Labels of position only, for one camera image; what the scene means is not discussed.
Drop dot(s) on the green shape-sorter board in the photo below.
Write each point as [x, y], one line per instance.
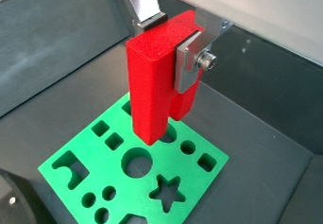
[112, 179]

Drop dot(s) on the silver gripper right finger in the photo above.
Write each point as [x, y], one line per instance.
[192, 54]

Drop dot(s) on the red double-square block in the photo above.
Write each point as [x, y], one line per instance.
[153, 99]

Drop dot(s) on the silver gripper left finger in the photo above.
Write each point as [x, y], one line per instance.
[146, 15]

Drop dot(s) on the black round base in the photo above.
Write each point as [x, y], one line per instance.
[14, 208]

